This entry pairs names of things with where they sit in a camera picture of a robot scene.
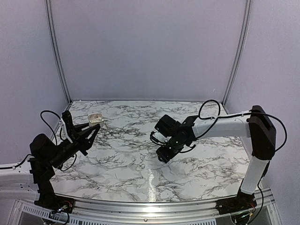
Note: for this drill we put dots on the right aluminium corner post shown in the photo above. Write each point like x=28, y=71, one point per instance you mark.
x=239, y=51

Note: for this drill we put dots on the front aluminium rail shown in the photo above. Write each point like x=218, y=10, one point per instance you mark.
x=202, y=212

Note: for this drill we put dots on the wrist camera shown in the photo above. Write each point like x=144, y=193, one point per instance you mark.
x=165, y=128
x=66, y=124

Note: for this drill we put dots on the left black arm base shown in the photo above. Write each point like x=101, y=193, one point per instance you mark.
x=56, y=203

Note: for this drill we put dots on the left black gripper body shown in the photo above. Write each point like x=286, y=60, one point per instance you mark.
x=78, y=144

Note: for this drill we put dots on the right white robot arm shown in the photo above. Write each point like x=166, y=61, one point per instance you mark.
x=253, y=124

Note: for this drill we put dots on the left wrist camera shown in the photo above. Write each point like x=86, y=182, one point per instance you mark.
x=66, y=124

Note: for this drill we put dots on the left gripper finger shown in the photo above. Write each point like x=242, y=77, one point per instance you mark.
x=88, y=136
x=81, y=127

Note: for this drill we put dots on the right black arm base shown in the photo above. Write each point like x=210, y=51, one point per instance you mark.
x=240, y=202

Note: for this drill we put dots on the white earbud charging case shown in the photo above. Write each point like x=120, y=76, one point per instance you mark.
x=95, y=118

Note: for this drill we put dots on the aluminium corner post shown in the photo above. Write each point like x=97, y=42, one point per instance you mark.
x=239, y=51
x=56, y=52

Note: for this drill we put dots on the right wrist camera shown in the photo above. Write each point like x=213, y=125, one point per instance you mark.
x=165, y=128

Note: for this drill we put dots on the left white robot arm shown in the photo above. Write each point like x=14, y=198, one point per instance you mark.
x=32, y=178

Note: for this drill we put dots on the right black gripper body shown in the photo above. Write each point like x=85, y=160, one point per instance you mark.
x=174, y=142

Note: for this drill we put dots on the left aluminium corner post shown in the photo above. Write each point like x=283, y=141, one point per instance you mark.
x=56, y=52

